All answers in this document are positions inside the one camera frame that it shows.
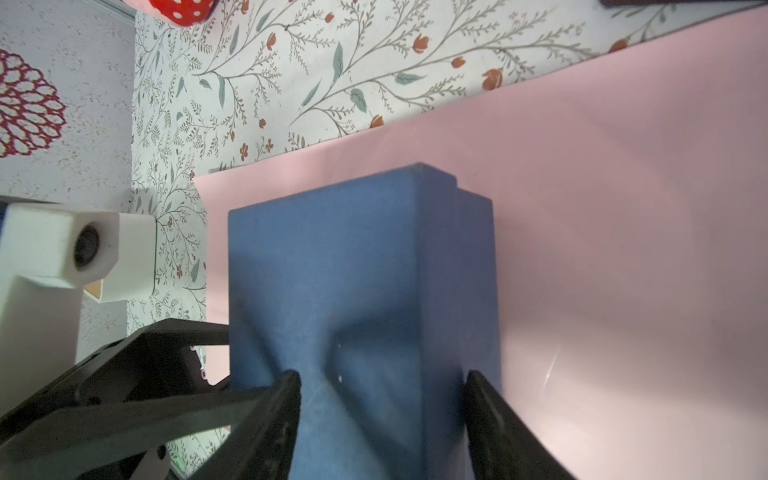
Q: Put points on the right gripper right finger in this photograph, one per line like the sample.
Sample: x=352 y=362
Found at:
x=501 y=446

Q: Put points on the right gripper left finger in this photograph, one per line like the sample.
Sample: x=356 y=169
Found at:
x=262 y=445

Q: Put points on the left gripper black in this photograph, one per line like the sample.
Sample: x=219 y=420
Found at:
x=155 y=362

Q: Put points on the blue gift box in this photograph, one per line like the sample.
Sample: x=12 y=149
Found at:
x=381 y=293

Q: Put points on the pink wrapping paper sheet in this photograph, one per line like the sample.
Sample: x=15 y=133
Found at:
x=630 y=198

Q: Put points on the white tissue box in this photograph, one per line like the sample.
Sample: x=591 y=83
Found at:
x=133 y=275

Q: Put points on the pink plush toy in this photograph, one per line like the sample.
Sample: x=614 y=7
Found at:
x=181 y=13

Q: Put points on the red tape dispenser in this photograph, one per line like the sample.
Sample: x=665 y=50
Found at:
x=643 y=3

